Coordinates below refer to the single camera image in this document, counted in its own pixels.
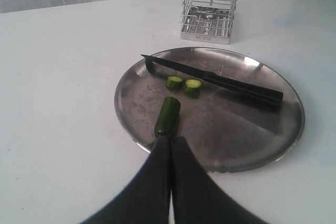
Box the black-handled kitchen knife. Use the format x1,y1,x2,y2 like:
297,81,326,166
141,54,284,106

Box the green chili pepper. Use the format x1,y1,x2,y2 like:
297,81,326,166
148,97,181,149

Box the cut cucumber slice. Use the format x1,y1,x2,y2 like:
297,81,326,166
183,79,202,94
166,76,184,89

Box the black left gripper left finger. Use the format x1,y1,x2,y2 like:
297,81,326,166
83,136,171,223

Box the chrome wire utensil holder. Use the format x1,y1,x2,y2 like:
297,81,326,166
181,0,237,45

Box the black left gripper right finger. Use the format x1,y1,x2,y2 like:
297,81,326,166
170,136,265,223

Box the round stainless steel plate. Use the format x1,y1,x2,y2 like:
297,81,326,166
114,47,305,173

